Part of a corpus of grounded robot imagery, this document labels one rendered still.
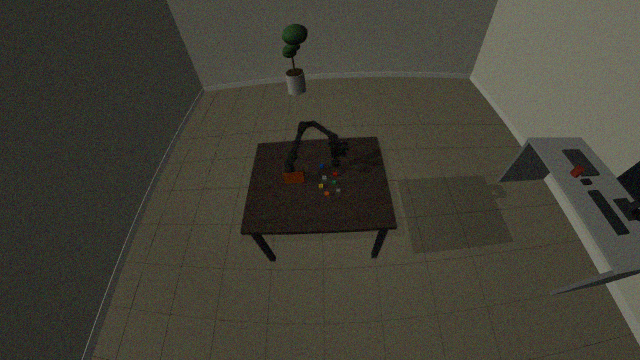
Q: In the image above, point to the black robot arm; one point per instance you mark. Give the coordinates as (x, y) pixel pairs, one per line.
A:
(343, 145)

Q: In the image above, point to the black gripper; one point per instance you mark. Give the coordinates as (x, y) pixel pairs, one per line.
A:
(335, 162)

